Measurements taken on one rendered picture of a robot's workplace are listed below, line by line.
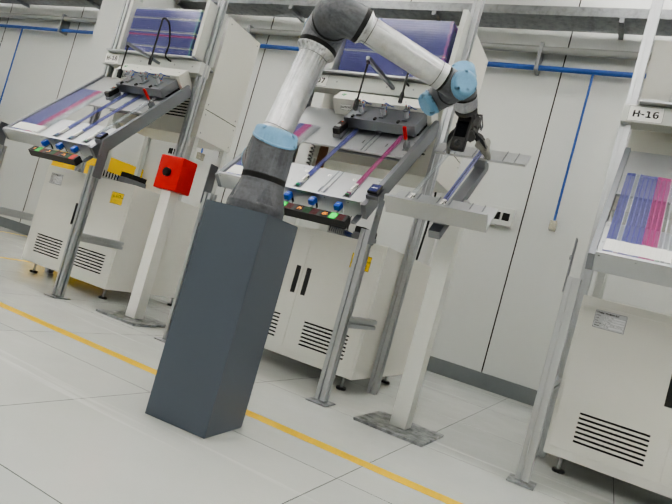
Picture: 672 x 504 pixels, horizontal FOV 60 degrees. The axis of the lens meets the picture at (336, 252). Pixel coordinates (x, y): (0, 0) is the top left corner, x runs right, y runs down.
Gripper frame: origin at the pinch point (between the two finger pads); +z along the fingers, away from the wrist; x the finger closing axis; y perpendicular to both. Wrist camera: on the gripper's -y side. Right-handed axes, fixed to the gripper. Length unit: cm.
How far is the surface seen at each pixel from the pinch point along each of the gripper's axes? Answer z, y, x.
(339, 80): 16, 55, 84
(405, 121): 16, 33, 40
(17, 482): -58, -147, 18
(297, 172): 11, -11, 68
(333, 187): 10, -16, 48
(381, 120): 16, 31, 51
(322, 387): 44, -79, 28
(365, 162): 47, 35, 67
